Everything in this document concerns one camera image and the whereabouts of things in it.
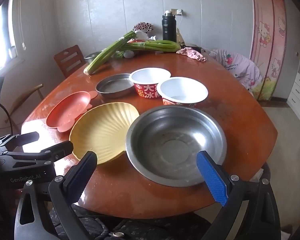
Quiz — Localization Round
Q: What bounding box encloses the dark patterned clothing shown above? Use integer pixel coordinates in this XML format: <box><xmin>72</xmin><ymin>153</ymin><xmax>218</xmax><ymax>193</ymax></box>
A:
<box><xmin>47</xmin><ymin>204</ymin><xmax>213</xmax><ymax>240</ymax></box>

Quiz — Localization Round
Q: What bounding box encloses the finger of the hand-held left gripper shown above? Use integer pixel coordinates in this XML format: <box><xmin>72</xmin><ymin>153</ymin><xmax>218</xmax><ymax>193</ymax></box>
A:
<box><xmin>0</xmin><ymin>131</ymin><xmax>40</xmax><ymax>153</ymax></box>
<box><xmin>0</xmin><ymin>141</ymin><xmax>74</xmax><ymax>168</ymax></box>

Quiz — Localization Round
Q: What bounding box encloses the round steel plate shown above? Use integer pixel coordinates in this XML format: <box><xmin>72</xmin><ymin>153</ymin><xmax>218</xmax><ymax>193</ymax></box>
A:
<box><xmin>95</xmin><ymin>73</ymin><xmax>135</xmax><ymax>99</ymax></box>

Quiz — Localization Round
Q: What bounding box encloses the slatted wooden chair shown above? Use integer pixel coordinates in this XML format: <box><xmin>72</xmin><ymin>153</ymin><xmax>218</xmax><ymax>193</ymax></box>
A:
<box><xmin>53</xmin><ymin>45</ymin><xmax>87</xmax><ymax>78</ymax></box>

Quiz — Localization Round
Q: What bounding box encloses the large steel bowl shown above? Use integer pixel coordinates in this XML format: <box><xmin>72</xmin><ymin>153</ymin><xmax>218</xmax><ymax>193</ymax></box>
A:
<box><xmin>125</xmin><ymin>105</ymin><xmax>227</xmax><ymax>187</ymax></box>

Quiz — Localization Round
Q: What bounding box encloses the orange plastic plate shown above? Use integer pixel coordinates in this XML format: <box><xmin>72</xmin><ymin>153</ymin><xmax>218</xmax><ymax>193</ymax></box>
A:
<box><xmin>46</xmin><ymin>91</ymin><xmax>98</xmax><ymax>132</ymax></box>

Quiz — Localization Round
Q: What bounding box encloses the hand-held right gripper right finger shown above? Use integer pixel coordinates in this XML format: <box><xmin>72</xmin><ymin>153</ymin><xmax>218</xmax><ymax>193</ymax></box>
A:
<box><xmin>196</xmin><ymin>150</ymin><xmax>282</xmax><ymax>240</ymax></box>

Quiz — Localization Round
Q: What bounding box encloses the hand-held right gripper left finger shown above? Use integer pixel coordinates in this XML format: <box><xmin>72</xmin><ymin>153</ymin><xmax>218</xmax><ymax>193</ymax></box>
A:
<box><xmin>14</xmin><ymin>151</ymin><xmax>98</xmax><ymax>240</ymax></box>

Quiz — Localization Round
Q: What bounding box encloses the dark red flower bouquet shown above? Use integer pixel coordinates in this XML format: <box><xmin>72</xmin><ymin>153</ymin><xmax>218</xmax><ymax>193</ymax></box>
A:
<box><xmin>133</xmin><ymin>22</ymin><xmax>153</xmax><ymax>32</ymax></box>

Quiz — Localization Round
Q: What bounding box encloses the long celery bunch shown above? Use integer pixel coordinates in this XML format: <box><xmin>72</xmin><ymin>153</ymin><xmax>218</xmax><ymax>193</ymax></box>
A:
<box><xmin>84</xmin><ymin>31</ymin><xmax>138</xmax><ymax>75</ymax></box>

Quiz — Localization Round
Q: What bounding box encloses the white drawer cabinet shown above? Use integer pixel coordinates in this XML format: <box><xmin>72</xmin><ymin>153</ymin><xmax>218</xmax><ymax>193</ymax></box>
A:
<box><xmin>287</xmin><ymin>30</ymin><xmax>300</xmax><ymax>128</ymax></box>

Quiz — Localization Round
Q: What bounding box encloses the yellow shell-shaped plate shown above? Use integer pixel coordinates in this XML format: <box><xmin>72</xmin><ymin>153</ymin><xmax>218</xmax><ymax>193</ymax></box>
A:
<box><xmin>69</xmin><ymin>102</ymin><xmax>140</xmax><ymax>165</ymax></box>

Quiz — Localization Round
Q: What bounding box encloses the banded celery bunch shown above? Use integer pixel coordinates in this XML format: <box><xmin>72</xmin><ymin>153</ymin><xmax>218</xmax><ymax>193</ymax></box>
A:
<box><xmin>120</xmin><ymin>40</ymin><xmax>182</xmax><ymax>53</ymax></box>

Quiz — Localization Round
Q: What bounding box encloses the black thermos bottle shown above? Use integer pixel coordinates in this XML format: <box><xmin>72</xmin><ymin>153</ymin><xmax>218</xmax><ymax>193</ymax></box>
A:
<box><xmin>161</xmin><ymin>10</ymin><xmax>177</xmax><ymax>43</ymax></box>

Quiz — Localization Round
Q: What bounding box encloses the window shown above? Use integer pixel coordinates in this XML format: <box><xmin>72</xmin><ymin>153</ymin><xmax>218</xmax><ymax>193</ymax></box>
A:
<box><xmin>0</xmin><ymin>0</ymin><xmax>25</xmax><ymax>77</ymax></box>

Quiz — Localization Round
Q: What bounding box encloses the pink strawberry print jacket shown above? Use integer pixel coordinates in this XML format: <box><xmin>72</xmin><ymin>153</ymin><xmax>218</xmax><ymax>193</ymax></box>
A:
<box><xmin>210</xmin><ymin>49</ymin><xmax>263</xmax><ymax>90</ymax></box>

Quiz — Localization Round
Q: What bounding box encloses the white paper bowl red print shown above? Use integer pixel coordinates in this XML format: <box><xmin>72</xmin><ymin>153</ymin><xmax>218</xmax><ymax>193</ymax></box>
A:
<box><xmin>156</xmin><ymin>78</ymin><xmax>208</xmax><ymax>108</ymax></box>
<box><xmin>129</xmin><ymin>68</ymin><xmax>171</xmax><ymax>100</ymax></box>

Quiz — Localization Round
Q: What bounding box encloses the pink cloth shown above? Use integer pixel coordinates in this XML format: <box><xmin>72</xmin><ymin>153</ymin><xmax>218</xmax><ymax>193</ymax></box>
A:
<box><xmin>176</xmin><ymin>47</ymin><xmax>207</xmax><ymax>62</ymax></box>

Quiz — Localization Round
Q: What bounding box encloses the pink cartoon cat wardrobe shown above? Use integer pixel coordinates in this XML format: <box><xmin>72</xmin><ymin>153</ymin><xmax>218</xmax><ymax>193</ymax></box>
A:
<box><xmin>250</xmin><ymin>0</ymin><xmax>287</xmax><ymax>100</ymax></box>

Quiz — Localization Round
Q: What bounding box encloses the wooden armchair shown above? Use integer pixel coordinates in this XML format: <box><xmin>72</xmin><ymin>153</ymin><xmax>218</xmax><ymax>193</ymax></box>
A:
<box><xmin>5</xmin><ymin>84</ymin><xmax>44</xmax><ymax>128</ymax></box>

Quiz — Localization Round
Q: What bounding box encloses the small steel bowl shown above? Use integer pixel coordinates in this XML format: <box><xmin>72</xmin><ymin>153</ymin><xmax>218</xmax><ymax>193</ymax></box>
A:
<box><xmin>84</xmin><ymin>51</ymin><xmax>104</xmax><ymax>64</ymax></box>

